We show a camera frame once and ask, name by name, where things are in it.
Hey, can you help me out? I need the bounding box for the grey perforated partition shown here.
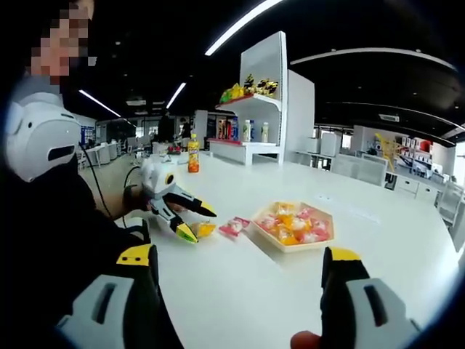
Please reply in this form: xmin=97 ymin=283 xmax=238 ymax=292
xmin=332 ymin=152 xmax=388 ymax=186

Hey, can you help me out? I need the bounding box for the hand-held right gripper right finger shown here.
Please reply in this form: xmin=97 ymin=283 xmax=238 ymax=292
xmin=320 ymin=246 xmax=421 ymax=349

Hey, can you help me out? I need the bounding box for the yellow green snack bag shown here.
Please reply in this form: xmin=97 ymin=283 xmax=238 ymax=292
xmin=220 ymin=82 xmax=245 ymax=103

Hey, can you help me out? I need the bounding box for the white square pillar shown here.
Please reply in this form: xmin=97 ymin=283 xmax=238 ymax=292
xmin=286 ymin=68 xmax=316 ymax=164

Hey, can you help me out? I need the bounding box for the white cube appliance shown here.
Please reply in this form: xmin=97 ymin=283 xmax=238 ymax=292
xmin=321 ymin=131 xmax=342 ymax=157

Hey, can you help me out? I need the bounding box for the orange drink bottle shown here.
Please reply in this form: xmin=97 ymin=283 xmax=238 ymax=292
xmin=187 ymin=133 xmax=202 ymax=174

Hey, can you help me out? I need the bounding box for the black device cable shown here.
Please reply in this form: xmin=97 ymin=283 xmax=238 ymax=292
xmin=78 ymin=143 xmax=113 ymax=219

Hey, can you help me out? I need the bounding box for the yellow figure display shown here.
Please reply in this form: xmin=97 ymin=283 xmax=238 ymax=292
xmin=373 ymin=132 xmax=404 ymax=163

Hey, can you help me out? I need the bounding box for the white worn device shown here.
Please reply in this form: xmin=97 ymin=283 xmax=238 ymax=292
xmin=3 ymin=90 xmax=83 ymax=182

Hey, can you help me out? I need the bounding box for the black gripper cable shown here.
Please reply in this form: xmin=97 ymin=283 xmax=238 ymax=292
xmin=121 ymin=167 xmax=145 ymax=193

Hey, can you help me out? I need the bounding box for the blue snack box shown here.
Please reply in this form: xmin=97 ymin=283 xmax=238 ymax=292
xmin=227 ymin=116 xmax=240 ymax=141

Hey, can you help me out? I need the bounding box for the person's right hand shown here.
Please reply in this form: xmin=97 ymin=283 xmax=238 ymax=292
xmin=291 ymin=331 xmax=322 ymax=349

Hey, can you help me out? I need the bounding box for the white table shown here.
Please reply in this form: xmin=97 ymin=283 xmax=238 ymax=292
xmin=143 ymin=151 xmax=461 ymax=349

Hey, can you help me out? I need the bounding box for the pink marshmallow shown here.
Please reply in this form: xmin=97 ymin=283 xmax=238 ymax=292
xmin=218 ymin=215 xmax=252 ymax=243

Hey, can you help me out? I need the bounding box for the beige hexagonal bowl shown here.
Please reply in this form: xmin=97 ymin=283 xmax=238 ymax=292
xmin=250 ymin=201 xmax=335 ymax=254

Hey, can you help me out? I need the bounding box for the ceiling light strip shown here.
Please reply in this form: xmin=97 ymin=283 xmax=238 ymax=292
xmin=204 ymin=0 xmax=284 ymax=57
xmin=78 ymin=89 xmax=122 ymax=118
xmin=166 ymin=82 xmax=187 ymax=109

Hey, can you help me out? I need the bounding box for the orange marshmallow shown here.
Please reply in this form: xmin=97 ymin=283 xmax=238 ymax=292
xmin=191 ymin=220 xmax=218 ymax=239

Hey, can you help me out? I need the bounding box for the white drawer cabinet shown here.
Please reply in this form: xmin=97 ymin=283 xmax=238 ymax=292
xmin=394 ymin=174 xmax=442 ymax=204

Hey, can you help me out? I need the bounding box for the person's left hand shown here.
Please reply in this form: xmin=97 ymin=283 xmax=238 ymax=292
xmin=126 ymin=185 xmax=152 ymax=214

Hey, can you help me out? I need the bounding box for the white display shelf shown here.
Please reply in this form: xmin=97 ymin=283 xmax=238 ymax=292
xmin=206 ymin=31 xmax=288 ymax=167

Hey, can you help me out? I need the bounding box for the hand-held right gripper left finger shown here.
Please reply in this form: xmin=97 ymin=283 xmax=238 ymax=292
xmin=56 ymin=244 xmax=185 ymax=349

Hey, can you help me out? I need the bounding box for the pile of marshmallow packets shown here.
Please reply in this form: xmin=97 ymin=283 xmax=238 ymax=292
xmin=254 ymin=201 xmax=332 ymax=245

